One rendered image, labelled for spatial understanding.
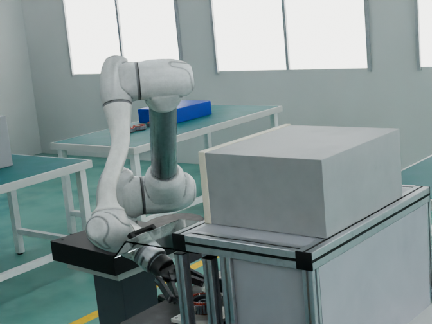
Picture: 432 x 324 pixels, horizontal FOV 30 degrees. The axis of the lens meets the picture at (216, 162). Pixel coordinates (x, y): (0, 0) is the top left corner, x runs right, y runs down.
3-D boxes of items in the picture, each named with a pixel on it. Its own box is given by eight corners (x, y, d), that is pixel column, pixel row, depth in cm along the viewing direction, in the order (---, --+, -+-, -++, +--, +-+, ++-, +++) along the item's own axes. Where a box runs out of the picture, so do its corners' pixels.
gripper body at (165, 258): (162, 267, 261) (182, 284, 257) (144, 275, 254) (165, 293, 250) (169, 249, 257) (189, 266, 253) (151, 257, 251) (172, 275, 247)
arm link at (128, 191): (98, 218, 332) (92, 166, 328) (142, 213, 334) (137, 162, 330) (98, 228, 316) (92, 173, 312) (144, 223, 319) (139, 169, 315)
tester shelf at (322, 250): (173, 249, 219) (171, 233, 218) (306, 189, 271) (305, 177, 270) (312, 271, 192) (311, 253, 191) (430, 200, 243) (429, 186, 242)
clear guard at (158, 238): (114, 258, 237) (111, 238, 236) (168, 235, 256) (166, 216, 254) (199, 273, 217) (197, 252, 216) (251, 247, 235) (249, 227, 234)
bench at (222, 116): (62, 235, 639) (49, 143, 624) (210, 180, 784) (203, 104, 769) (144, 249, 583) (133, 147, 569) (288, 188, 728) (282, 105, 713)
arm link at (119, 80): (100, 99, 268) (141, 95, 270) (95, 50, 274) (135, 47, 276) (101, 114, 281) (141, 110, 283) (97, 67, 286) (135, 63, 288)
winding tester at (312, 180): (204, 223, 225) (197, 151, 221) (290, 186, 258) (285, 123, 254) (326, 239, 200) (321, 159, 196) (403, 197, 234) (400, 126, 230)
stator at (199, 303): (179, 312, 247) (177, 300, 246) (202, 299, 255) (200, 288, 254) (207, 318, 240) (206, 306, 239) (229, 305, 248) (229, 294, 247)
